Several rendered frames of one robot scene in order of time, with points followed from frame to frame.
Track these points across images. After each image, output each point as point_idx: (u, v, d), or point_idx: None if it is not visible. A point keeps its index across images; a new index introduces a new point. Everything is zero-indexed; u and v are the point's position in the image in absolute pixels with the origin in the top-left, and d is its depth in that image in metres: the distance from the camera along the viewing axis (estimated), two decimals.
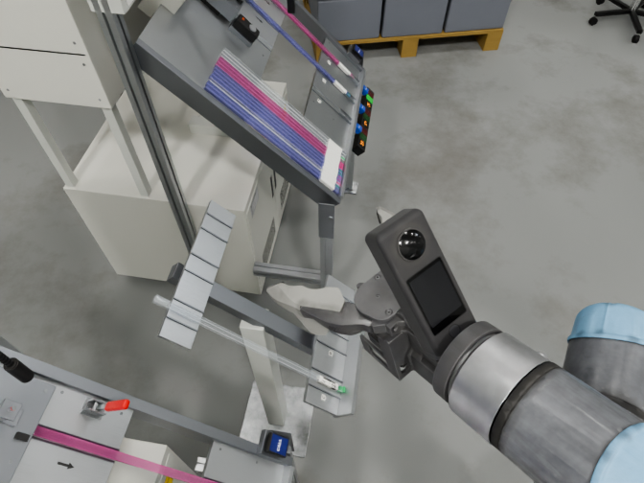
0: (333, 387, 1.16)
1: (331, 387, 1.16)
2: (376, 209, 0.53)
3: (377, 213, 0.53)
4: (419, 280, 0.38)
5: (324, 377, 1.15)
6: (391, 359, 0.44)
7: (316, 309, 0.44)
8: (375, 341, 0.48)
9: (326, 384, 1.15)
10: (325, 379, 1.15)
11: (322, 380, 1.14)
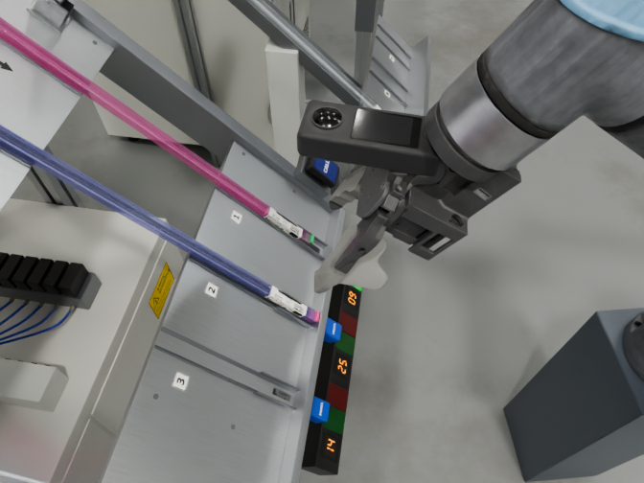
0: None
1: None
2: (331, 207, 0.55)
3: (333, 207, 0.54)
4: (359, 130, 0.39)
5: (382, 109, 0.84)
6: (434, 220, 0.41)
7: (342, 253, 0.43)
8: (425, 242, 0.45)
9: None
10: None
11: None
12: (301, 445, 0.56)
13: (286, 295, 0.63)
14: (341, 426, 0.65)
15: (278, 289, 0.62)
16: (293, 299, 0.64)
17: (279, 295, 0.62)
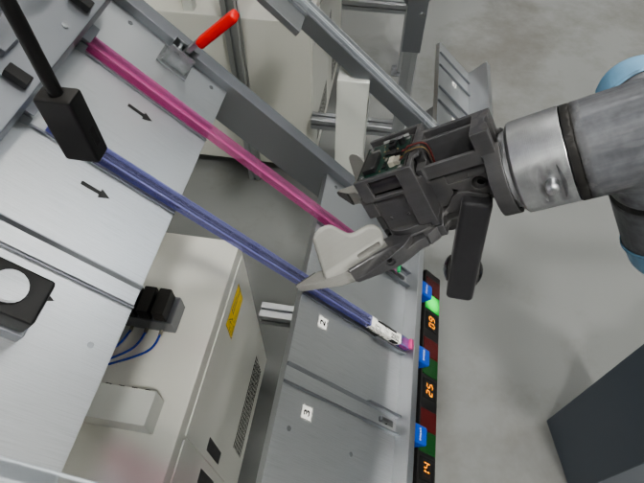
0: None
1: None
2: (304, 286, 0.46)
3: (308, 282, 0.46)
4: None
5: None
6: None
7: None
8: None
9: None
10: None
11: None
12: (410, 471, 0.59)
13: (383, 325, 0.66)
14: (433, 449, 0.68)
15: (378, 319, 0.65)
16: (390, 329, 0.67)
17: (379, 325, 0.65)
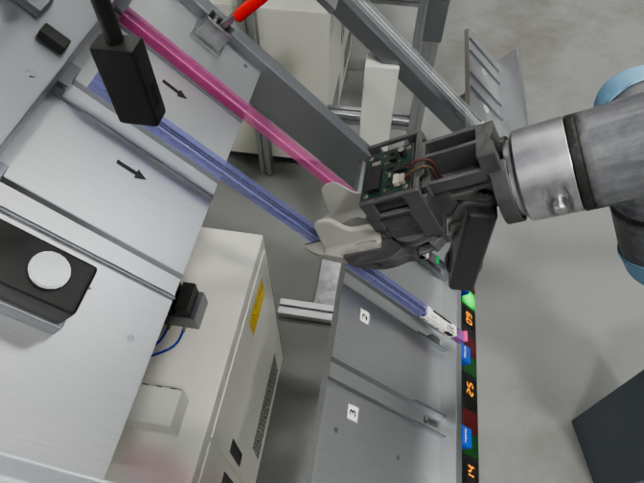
0: None
1: None
2: (312, 246, 0.51)
3: (315, 244, 0.51)
4: None
5: None
6: None
7: None
8: (381, 160, 0.44)
9: None
10: None
11: None
12: (459, 474, 0.55)
13: (439, 315, 0.61)
14: (476, 451, 0.65)
15: (432, 310, 0.60)
16: (445, 319, 0.61)
17: (434, 315, 0.60)
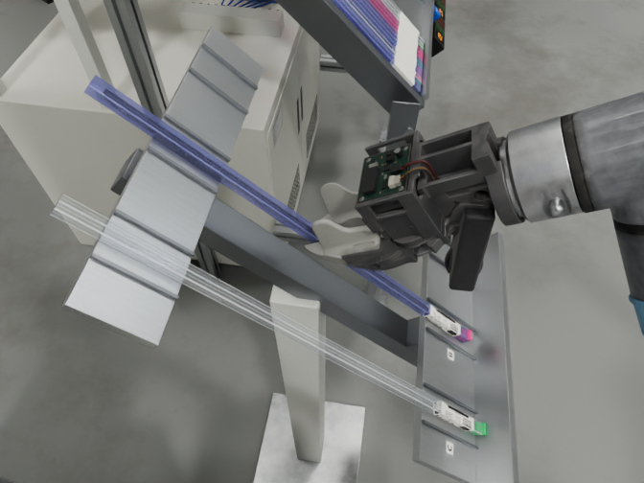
0: (465, 426, 0.56)
1: (461, 425, 0.56)
2: (312, 246, 0.51)
3: (315, 244, 0.51)
4: None
5: (449, 405, 0.55)
6: None
7: None
8: (379, 160, 0.44)
9: (452, 421, 0.55)
10: (451, 410, 0.55)
11: (447, 413, 0.54)
12: None
13: (442, 314, 0.60)
14: None
15: (435, 309, 0.60)
16: (448, 318, 0.61)
17: (437, 314, 0.60)
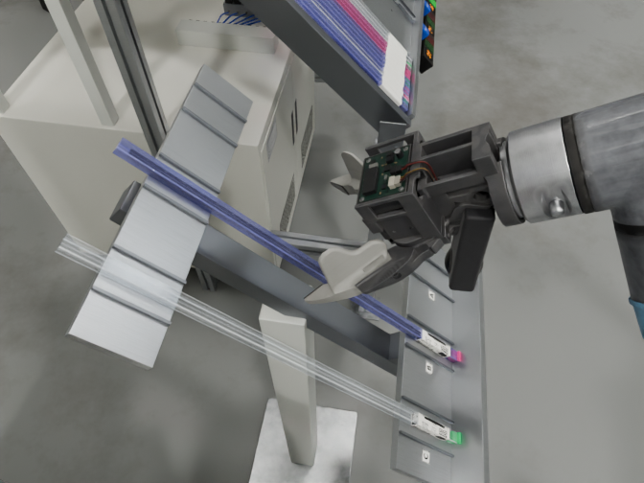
0: (441, 436, 0.60)
1: (437, 435, 0.60)
2: (312, 297, 0.47)
3: (314, 294, 0.47)
4: None
5: (425, 417, 0.59)
6: None
7: None
8: (379, 161, 0.44)
9: (428, 431, 0.59)
10: (427, 422, 0.59)
11: (423, 424, 0.58)
12: None
13: (433, 337, 0.66)
14: None
15: (426, 333, 0.65)
16: (439, 341, 0.66)
17: (428, 338, 0.65)
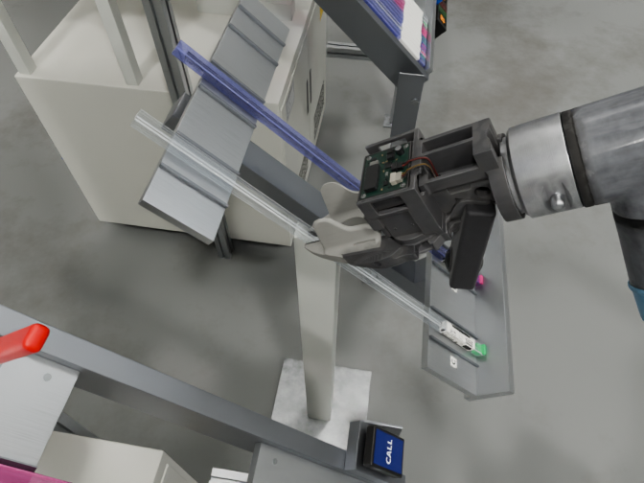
0: (468, 345, 0.63)
1: (464, 344, 0.63)
2: (312, 246, 0.51)
3: (315, 244, 0.51)
4: None
5: (453, 325, 0.63)
6: None
7: None
8: (379, 159, 0.44)
9: (456, 338, 0.62)
10: (455, 330, 0.62)
11: (450, 331, 0.62)
12: None
13: None
14: None
15: None
16: None
17: None
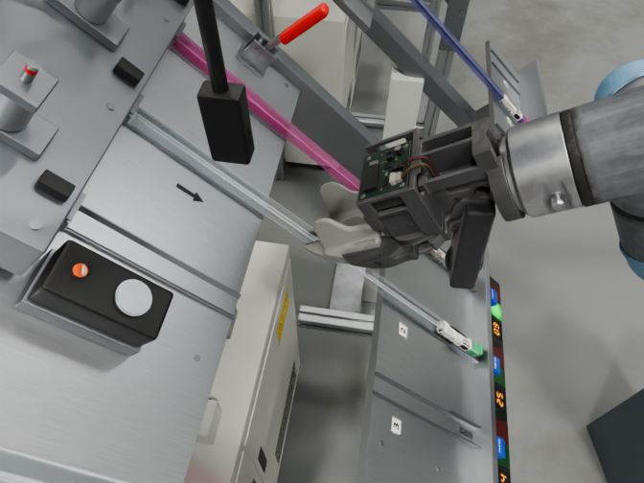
0: (465, 345, 0.64)
1: (461, 344, 0.64)
2: (312, 246, 0.51)
3: (315, 244, 0.51)
4: None
5: (451, 326, 0.63)
6: None
7: None
8: (379, 158, 0.44)
9: (453, 339, 0.63)
10: (452, 330, 0.63)
11: (448, 331, 0.62)
12: None
13: (511, 102, 0.91)
14: (508, 461, 0.66)
15: (507, 97, 0.91)
16: (515, 105, 0.92)
17: (508, 100, 0.90)
